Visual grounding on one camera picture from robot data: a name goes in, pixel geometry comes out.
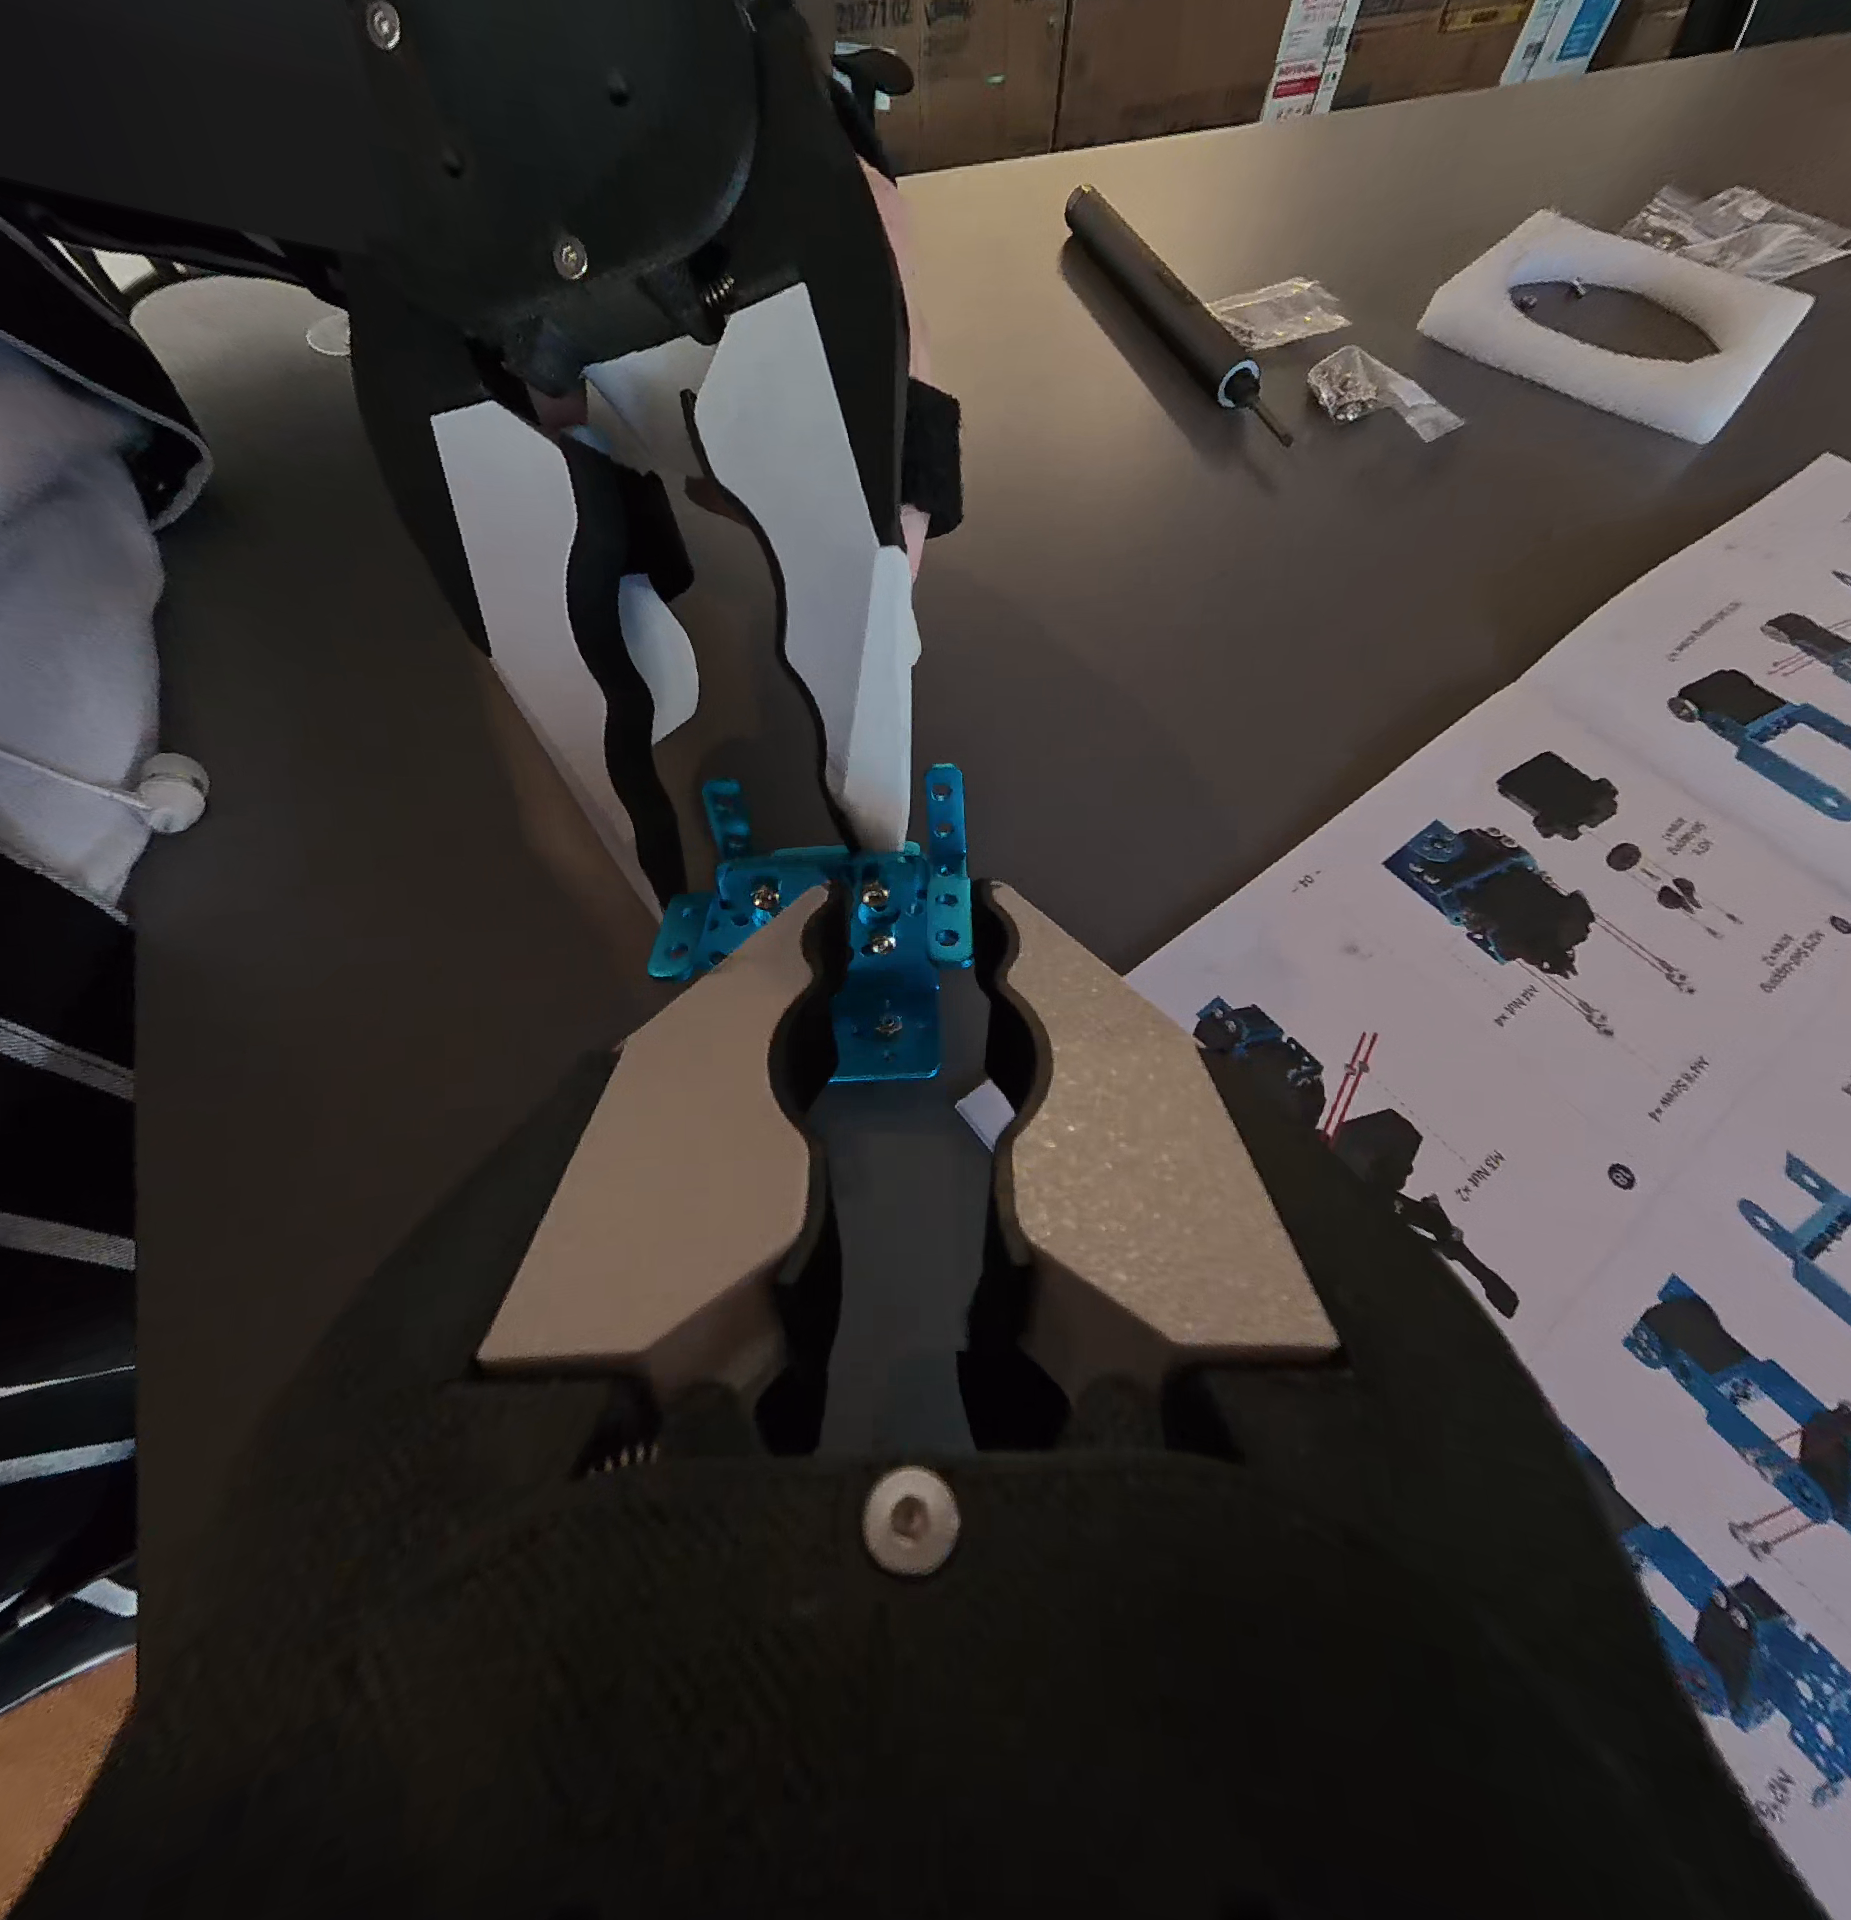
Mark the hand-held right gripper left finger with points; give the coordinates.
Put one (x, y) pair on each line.
(670, 1201)

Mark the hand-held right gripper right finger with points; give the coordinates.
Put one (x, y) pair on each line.
(1166, 1201)

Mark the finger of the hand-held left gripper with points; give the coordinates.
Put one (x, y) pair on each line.
(806, 451)
(505, 525)

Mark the blue metal bracket assembly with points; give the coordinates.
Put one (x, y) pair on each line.
(888, 1034)

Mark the round desk grommet cover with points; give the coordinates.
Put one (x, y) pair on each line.
(331, 333)

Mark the dark grey desk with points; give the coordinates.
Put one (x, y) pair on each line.
(1166, 675)

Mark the person's left hand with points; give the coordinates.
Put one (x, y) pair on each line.
(914, 549)

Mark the black electric screwdriver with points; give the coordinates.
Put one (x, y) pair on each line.
(1150, 293)

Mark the white garment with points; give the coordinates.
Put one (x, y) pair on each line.
(55, 631)

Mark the white instruction manual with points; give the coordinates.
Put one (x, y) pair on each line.
(1616, 1051)

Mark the flat clear bag of screws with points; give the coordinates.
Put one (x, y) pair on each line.
(1278, 314)

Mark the stack of cardboard boxes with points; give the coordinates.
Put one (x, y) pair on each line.
(1136, 60)

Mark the crumpled clear bag of screws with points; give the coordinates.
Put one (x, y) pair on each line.
(1368, 382)

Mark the black striped jacket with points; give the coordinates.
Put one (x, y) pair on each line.
(41, 1125)

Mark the white foam block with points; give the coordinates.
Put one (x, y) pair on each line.
(1480, 323)

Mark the clear plastic bag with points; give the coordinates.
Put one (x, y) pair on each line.
(1736, 233)

